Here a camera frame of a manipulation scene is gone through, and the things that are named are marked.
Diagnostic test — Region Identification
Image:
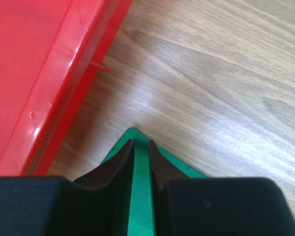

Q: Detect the green polo shirt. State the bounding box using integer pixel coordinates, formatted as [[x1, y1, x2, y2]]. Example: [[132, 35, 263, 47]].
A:
[[99, 126, 209, 236]]

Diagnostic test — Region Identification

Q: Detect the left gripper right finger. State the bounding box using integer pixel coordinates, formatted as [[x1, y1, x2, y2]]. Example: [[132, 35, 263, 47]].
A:
[[148, 141, 295, 236]]

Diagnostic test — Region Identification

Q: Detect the red plastic bin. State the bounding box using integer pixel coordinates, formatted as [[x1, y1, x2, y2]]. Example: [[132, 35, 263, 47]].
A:
[[0, 0, 131, 176]]

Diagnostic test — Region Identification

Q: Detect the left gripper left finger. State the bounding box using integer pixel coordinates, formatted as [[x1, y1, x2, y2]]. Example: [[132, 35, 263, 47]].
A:
[[0, 140, 134, 236]]

